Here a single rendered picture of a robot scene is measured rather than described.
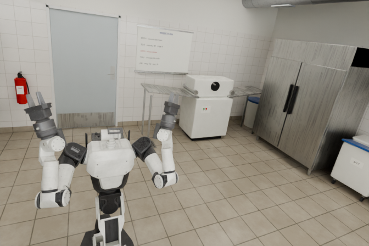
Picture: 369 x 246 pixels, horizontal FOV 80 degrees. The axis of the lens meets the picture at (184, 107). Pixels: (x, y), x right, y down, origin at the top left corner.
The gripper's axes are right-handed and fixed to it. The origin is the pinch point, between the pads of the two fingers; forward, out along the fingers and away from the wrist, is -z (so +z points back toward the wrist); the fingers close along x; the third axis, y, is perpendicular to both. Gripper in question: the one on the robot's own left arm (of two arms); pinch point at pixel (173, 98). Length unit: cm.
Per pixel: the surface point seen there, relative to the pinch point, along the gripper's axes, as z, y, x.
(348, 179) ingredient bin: 36, -120, -303
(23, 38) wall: -58, 321, -29
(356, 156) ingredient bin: 1, -122, -290
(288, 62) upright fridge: -132, -9, -287
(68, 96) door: 13, 306, -113
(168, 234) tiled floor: 125, 35, -96
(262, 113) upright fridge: -44, 27, -338
